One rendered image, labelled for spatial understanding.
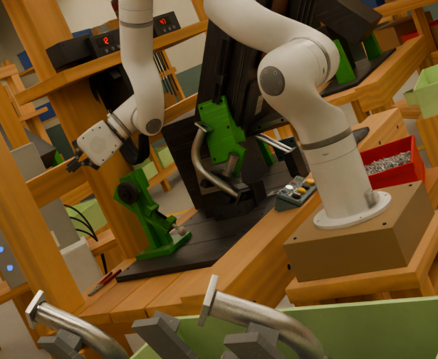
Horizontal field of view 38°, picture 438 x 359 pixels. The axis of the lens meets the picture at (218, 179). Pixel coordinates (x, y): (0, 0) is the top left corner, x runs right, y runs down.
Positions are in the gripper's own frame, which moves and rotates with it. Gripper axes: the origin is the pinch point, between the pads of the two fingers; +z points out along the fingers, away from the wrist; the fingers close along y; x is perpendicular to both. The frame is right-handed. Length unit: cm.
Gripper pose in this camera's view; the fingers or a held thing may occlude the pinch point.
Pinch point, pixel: (73, 166)
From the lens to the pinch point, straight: 186.8
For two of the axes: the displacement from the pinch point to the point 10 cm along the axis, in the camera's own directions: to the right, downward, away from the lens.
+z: -7.5, 6.6, -0.7
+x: -1.9, -1.1, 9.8
